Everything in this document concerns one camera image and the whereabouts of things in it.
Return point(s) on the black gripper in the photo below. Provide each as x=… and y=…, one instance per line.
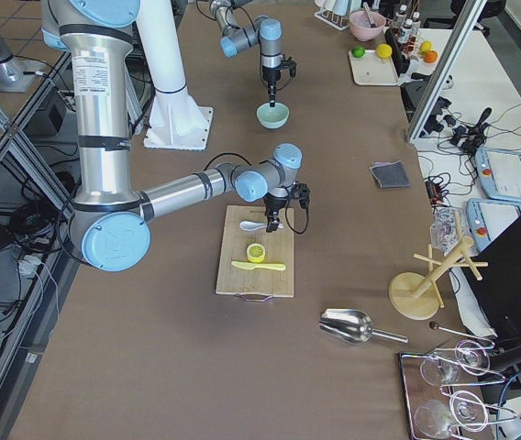
x=270, y=75
x=273, y=205

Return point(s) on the mint green bowl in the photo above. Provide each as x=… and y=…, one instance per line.
x=272, y=117

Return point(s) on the white ceramic spoon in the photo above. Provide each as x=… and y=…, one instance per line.
x=249, y=226

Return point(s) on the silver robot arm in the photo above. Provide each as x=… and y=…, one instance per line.
x=110, y=225
x=265, y=32

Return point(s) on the pink mixing bowl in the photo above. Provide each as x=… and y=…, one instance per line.
x=360, y=25

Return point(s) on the wooden cutting board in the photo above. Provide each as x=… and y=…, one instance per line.
x=256, y=285

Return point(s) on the yellow lemon slice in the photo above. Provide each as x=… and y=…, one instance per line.
x=256, y=253

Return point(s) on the yellow plastic knife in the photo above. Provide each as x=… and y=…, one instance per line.
x=258, y=266

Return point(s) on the green lime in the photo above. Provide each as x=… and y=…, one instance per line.
x=358, y=52

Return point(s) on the white dish rack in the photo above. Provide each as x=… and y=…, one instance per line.
x=335, y=12

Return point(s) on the cream tray with bear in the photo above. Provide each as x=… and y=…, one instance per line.
x=370, y=70

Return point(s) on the metal scoop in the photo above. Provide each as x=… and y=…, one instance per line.
x=353, y=326

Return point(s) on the grey folded cloth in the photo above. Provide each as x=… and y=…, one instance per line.
x=389, y=175

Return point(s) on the bottle caddy with bottles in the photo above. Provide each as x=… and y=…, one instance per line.
x=406, y=27

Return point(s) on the wooden mug tree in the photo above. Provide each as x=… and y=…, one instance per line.
x=416, y=296

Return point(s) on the orange fruit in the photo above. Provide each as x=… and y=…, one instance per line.
x=430, y=56

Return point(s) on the clear plastic container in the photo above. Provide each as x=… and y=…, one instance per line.
x=448, y=228

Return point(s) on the small brown-tipped stick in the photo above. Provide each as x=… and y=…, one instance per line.
x=433, y=325

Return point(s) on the black power adapters bundle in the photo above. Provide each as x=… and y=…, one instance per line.
x=468, y=138

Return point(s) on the lower teach pendant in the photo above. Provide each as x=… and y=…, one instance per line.
x=488, y=219

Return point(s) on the teach pendant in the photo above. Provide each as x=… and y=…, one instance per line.
x=488, y=219
x=499, y=172

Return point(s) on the upper wine glass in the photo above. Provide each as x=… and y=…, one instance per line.
x=448, y=366

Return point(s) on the wine glass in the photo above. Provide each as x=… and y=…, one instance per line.
x=448, y=366
x=462, y=414

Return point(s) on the upper teach pendant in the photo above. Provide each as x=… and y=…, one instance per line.
x=499, y=172

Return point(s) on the black monitor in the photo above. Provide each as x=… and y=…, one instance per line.
x=499, y=291

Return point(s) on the lower wine glass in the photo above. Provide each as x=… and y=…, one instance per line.
x=462, y=414

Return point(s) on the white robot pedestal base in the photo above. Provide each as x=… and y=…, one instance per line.
x=176, y=120

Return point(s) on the aluminium frame post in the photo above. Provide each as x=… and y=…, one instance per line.
x=458, y=36

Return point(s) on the wire glass rack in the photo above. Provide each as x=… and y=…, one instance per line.
x=443, y=394

